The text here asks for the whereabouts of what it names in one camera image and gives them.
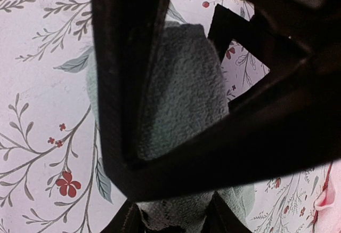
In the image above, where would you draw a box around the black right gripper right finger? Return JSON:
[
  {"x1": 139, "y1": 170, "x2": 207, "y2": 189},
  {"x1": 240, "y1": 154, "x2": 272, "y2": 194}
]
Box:
[{"x1": 204, "y1": 191, "x2": 251, "y2": 233}]

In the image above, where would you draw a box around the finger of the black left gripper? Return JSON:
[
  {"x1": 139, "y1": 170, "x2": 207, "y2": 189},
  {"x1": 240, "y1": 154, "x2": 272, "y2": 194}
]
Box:
[
  {"x1": 92, "y1": 0, "x2": 170, "y2": 179},
  {"x1": 106, "y1": 3, "x2": 341, "y2": 204}
]

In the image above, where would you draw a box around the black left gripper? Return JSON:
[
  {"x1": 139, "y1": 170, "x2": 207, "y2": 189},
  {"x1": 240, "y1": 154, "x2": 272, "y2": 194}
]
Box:
[{"x1": 197, "y1": 0, "x2": 341, "y2": 66}]

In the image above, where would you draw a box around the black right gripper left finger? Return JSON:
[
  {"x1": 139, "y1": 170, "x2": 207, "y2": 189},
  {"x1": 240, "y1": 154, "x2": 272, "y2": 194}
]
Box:
[{"x1": 101, "y1": 200, "x2": 145, "y2": 233}]

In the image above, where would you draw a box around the green towel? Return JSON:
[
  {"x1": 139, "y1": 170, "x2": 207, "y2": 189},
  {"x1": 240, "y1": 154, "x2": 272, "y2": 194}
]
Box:
[{"x1": 85, "y1": 21, "x2": 256, "y2": 231}]

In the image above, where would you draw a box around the pink towel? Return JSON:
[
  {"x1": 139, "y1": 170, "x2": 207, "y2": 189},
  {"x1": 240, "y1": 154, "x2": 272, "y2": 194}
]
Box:
[{"x1": 313, "y1": 160, "x2": 340, "y2": 233}]

